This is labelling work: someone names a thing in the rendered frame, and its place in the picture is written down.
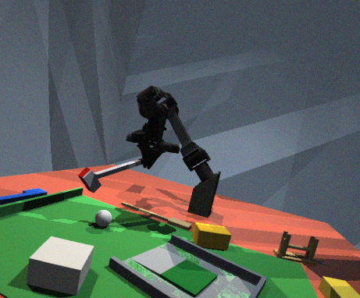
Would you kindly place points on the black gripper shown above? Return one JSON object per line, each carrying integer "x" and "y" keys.
{"x": 159, "y": 146}

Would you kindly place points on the green flat mat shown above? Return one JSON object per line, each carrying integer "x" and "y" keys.
{"x": 127, "y": 235}

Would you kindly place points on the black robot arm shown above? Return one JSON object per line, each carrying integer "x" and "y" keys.
{"x": 150, "y": 109}

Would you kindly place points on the white golf ball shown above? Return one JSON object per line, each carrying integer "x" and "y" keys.
{"x": 103, "y": 218}

